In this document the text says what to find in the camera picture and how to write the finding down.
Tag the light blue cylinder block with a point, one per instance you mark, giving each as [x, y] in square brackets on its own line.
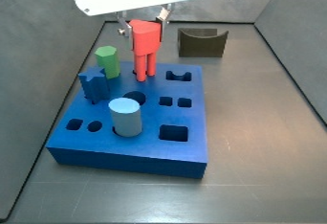
[124, 111]

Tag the red three prong block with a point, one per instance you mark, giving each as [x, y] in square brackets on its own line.
[147, 42]

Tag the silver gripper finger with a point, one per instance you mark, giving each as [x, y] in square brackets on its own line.
[161, 18]
[125, 28]

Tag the blue foam shape board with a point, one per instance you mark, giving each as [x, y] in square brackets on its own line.
[169, 147]

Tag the dark blue star block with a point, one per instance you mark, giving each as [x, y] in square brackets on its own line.
[93, 84]

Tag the black curved stand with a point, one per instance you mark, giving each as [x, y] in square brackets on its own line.
[200, 42]

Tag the green octagonal prism block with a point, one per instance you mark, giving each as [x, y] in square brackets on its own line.
[108, 60]

